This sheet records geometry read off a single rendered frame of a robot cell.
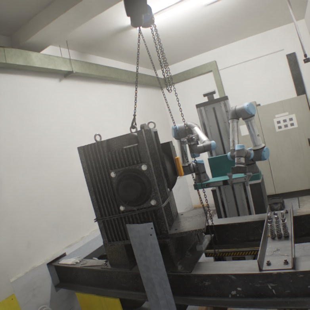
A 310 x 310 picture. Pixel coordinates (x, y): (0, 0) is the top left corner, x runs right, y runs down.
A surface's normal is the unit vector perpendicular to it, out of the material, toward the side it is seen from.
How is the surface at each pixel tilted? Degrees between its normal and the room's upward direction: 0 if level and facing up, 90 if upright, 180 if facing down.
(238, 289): 90
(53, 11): 90
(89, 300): 90
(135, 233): 90
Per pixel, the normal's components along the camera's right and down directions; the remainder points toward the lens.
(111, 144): -0.22, 0.07
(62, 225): 0.86, -0.21
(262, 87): -0.45, 0.13
